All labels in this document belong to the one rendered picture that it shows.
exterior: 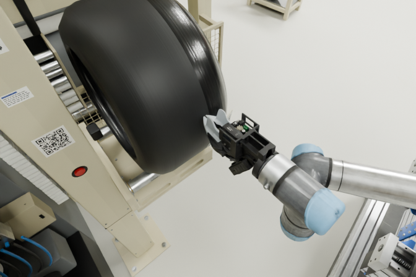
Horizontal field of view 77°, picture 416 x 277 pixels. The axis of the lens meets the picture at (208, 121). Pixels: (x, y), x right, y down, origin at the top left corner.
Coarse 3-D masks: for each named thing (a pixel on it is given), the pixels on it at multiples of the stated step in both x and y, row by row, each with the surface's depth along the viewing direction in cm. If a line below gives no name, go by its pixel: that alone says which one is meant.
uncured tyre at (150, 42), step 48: (96, 0) 62; (144, 0) 62; (96, 48) 56; (144, 48) 57; (192, 48) 61; (96, 96) 95; (144, 96) 56; (192, 96) 62; (144, 144) 62; (192, 144) 70
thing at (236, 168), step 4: (244, 160) 56; (248, 160) 57; (232, 164) 65; (236, 164) 60; (240, 164) 58; (244, 164) 56; (248, 164) 56; (228, 168) 66; (232, 168) 63; (236, 168) 61; (240, 168) 59; (244, 168) 57; (248, 168) 56; (232, 172) 65; (236, 172) 62; (240, 172) 60
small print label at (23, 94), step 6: (18, 90) 51; (24, 90) 52; (6, 96) 50; (12, 96) 51; (18, 96) 52; (24, 96) 52; (30, 96) 53; (6, 102) 51; (12, 102) 52; (18, 102) 52
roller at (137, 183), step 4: (144, 172) 92; (136, 176) 92; (140, 176) 91; (144, 176) 91; (148, 176) 91; (152, 176) 92; (156, 176) 93; (132, 180) 90; (136, 180) 90; (140, 180) 90; (144, 180) 90; (148, 180) 91; (152, 180) 92; (132, 184) 89; (136, 184) 89; (140, 184) 90; (144, 184) 91; (132, 188) 89; (136, 188) 89; (140, 188) 90
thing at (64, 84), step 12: (36, 36) 96; (36, 48) 98; (48, 48) 99; (36, 60) 89; (48, 60) 104; (60, 60) 92; (48, 72) 95; (60, 72) 97; (60, 84) 99; (72, 84) 102; (60, 96) 103; (72, 96) 106; (72, 108) 109
